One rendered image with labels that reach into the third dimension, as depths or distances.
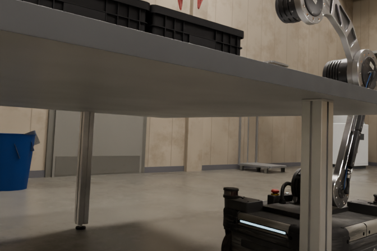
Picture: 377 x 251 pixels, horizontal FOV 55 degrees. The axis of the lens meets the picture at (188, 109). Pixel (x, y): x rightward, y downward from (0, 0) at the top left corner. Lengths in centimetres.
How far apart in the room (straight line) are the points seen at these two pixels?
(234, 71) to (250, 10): 626
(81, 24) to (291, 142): 721
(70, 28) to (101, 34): 4
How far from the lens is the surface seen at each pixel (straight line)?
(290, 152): 760
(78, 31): 50
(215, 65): 63
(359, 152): 814
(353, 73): 188
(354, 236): 152
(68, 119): 453
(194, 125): 554
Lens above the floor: 55
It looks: 4 degrees up
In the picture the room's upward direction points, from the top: 2 degrees clockwise
